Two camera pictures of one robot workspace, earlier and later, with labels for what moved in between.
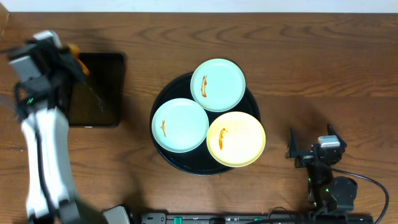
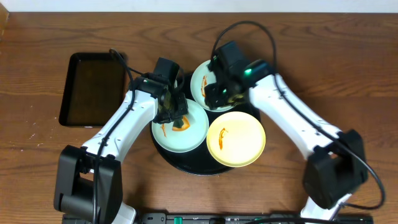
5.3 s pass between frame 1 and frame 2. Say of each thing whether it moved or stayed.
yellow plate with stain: stayed
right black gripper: moved
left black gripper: moved
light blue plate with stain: stayed
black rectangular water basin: stayed
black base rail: stayed
